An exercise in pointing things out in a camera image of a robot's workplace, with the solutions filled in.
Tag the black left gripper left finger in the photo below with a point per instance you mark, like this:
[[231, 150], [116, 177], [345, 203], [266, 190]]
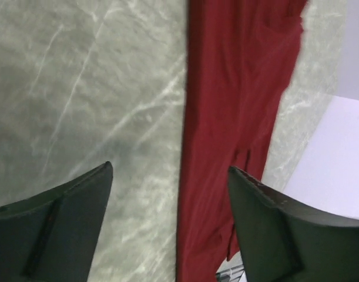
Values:
[[52, 236]]

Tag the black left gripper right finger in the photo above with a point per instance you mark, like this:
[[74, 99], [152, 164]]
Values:
[[283, 239]]

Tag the dark red t shirt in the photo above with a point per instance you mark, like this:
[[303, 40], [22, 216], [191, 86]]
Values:
[[240, 59]]

